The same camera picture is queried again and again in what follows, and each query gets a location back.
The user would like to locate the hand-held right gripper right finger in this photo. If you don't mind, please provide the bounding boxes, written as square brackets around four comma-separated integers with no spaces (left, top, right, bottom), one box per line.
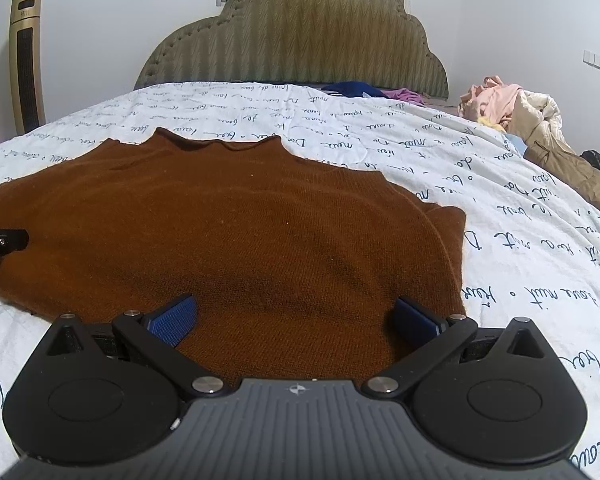
[362,296,549,402]

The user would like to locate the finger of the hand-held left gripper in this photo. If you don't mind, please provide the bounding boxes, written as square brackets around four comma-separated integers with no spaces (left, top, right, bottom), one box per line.
[0,228,30,261]

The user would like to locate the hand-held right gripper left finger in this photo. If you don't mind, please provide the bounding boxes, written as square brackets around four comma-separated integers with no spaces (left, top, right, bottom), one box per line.
[45,293,230,402]

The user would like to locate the brown knit sweater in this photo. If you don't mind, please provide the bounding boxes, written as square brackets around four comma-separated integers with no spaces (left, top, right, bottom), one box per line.
[0,127,469,387]

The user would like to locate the pink clothes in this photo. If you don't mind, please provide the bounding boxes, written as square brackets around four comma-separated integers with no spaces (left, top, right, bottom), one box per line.
[458,75,524,129]

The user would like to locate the white script-printed bed sheet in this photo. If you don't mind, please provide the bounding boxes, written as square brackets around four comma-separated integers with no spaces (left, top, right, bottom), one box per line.
[0,81,600,477]

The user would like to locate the gold tower air conditioner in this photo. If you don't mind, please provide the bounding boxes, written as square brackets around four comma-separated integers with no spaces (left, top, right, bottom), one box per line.
[8,0,48,137]

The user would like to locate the light blue cloth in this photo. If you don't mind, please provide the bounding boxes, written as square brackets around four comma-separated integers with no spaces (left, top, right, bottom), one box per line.
[506,134,532,157]

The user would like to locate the khaki pants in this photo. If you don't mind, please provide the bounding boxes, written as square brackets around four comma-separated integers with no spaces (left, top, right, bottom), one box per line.
[524,135,600,212]

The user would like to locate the purple cloth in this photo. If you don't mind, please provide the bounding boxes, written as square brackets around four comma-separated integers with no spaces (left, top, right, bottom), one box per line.
[382,87,427,107]

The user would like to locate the dark blue cloth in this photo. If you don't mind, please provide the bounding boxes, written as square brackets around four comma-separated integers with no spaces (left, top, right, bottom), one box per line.
[322,80,384,99]

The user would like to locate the cream jacket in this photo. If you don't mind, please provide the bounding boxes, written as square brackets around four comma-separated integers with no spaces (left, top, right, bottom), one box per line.
[509,90,577,155]

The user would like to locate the olive padded headboard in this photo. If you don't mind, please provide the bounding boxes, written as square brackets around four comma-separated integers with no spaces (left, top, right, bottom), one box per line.
[133,0,450,99]

